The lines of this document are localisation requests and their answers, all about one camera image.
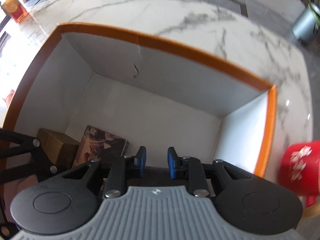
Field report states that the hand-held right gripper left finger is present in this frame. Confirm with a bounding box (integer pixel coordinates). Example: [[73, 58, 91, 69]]
[[42, 146, 147, 200]]

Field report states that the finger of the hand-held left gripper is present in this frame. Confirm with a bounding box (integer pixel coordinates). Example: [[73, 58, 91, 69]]
[[0, 128, 58, 185]]

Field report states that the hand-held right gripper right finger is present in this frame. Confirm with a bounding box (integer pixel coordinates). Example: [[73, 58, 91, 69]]
[[167, 147, 273, 197]]

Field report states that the gold box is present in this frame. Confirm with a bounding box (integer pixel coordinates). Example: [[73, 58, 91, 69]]
[[37, 127, 80, 180]]

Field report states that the dark printed box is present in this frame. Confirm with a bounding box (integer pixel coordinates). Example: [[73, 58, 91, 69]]
[[72, 124, 130, 169]]

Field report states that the orange cardboard box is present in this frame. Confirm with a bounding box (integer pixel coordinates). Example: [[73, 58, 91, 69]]
[[0, 23, 277, 180]]

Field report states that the red mug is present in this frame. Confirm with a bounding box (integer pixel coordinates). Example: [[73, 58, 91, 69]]
[[277, 141, 320, 207]]

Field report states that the silver trash can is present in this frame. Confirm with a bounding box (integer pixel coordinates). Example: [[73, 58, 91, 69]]
[[291, 4, 320, 42]]

